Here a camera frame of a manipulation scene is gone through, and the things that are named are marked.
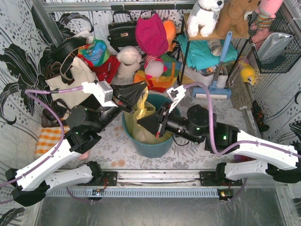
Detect yellow trash bag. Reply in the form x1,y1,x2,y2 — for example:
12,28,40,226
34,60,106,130
124,86,174,145

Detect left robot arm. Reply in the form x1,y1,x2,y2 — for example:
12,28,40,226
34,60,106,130
5,81,147,207

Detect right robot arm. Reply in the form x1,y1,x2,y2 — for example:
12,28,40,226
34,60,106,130
137,102,301,184

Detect teal trash bin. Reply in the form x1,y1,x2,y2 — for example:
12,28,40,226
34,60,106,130
122,94,173,158

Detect cream canvas tote bag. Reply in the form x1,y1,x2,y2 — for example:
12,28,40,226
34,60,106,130
45,56,100,108

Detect colourful printed bag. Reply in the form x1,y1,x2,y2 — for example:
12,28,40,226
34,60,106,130
77,39,110,67

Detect brown patterned bag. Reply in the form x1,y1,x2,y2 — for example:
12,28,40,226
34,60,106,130
41,98,71,128

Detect magenta fabric bag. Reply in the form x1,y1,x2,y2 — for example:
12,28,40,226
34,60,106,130
135,13,168,57

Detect rainbow striped cloth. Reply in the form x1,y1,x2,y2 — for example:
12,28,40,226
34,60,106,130
134,54,182,93

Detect red cloth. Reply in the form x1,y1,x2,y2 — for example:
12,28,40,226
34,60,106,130
90,55,120,84

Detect pink plush doll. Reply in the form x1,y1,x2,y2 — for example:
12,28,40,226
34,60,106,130
144,55,167,79

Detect cream plush lamb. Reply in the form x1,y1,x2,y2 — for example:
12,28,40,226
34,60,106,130
117,46,142,79

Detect blue floor sweeper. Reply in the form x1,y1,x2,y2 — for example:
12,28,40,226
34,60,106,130
192,31,233,99

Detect pink case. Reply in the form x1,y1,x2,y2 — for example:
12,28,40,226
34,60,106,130
78,151,90,161

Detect orange checked cloth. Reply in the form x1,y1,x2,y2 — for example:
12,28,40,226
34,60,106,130
35,127,62,158

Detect black leather handbag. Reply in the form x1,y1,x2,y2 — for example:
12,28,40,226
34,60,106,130
107,11,138,53

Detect white shoes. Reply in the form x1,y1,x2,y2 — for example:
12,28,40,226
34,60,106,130
182,67,228,89

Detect teal folded cloth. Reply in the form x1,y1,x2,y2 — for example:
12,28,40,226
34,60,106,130
177,35,238,70

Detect purple orange sock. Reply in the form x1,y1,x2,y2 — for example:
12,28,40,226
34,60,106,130
234,154,254,162

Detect orange plush toy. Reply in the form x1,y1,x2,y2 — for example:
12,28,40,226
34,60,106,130
163,20,176,52

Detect black hat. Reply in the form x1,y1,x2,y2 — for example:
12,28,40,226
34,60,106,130
51,37,87,63

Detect dark butterfly ornament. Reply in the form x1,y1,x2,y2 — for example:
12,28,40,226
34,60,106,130
251,100,269,133

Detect yellow plush duck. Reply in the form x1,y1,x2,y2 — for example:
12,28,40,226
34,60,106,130
238,57,255,85

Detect black metal shelf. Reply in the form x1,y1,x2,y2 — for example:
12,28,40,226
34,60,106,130
177,13,250,85

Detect white plush dog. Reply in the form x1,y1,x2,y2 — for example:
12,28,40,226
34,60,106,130
187,0,224,37

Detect brown teddy bear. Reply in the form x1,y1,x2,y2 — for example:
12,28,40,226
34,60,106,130
216,0,261,37

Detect silver foil pouch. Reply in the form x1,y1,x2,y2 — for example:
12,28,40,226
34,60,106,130
257,32,294,61

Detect pink plush toy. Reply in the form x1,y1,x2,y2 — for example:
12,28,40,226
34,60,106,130
250,0,283,43

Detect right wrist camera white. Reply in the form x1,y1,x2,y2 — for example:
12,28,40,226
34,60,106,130
166,85,186,113

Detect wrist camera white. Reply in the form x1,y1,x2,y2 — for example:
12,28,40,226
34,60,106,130
82,81,117,107
166,85,186,113

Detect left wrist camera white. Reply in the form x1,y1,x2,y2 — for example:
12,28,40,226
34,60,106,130
82,81,117,107

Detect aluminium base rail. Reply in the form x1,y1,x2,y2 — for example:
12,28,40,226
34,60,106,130
47,168,286,188

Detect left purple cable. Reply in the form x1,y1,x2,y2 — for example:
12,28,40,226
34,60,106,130
0,86,104,204

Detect black wire basket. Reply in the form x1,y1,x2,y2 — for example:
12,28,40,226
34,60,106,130
248,11,301,74

